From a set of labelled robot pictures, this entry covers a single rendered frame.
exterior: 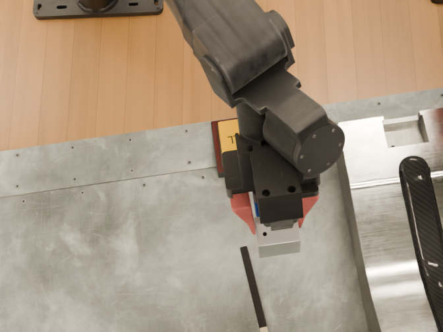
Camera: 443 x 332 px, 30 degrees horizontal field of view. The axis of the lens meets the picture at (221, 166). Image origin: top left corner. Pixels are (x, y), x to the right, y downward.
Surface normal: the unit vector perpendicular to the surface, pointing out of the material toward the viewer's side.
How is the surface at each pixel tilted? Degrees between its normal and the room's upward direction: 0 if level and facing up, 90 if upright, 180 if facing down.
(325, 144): 66
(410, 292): 24
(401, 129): 0
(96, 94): 0
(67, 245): 0
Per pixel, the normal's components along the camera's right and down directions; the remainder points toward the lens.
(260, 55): 0.40, 0.31
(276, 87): -0.32, -0.63
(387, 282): -0.11, -0.63
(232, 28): 0.02, -0.25
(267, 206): 0.09, 0.65
